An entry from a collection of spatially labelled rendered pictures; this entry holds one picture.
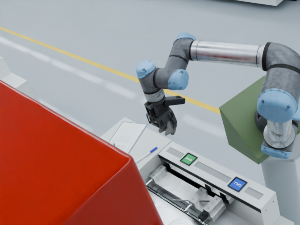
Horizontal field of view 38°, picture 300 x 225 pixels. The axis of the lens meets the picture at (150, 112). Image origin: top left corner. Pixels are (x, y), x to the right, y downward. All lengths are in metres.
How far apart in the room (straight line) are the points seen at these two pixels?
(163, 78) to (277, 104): 0.42
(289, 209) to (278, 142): 0.72
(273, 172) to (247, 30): 2.60
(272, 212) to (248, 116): 0.46
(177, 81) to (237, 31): 3.08
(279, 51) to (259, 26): 3.14
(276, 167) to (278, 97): 0.80
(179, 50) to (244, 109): 0.52
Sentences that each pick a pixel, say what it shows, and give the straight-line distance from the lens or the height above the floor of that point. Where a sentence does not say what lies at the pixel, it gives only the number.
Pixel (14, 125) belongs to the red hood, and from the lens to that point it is 0.86.
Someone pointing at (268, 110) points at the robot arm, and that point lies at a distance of 1.38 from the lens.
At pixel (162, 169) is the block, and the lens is 1.93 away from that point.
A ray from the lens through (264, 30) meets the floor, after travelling 4.47.
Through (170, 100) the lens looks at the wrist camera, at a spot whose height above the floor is 1.26.
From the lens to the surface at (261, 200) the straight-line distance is 1.65.
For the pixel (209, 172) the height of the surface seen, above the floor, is 0.96.
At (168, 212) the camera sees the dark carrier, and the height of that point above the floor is 0.90.
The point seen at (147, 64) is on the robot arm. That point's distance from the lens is 1.58.
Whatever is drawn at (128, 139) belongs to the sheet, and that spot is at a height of 0.97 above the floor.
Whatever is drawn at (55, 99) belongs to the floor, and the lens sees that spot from 4.56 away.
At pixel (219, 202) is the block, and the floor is 0.90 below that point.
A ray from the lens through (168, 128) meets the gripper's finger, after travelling 1.74.
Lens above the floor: 2.25
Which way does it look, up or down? 36 degrees down
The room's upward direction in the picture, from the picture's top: 21 degrees counter-clockwise
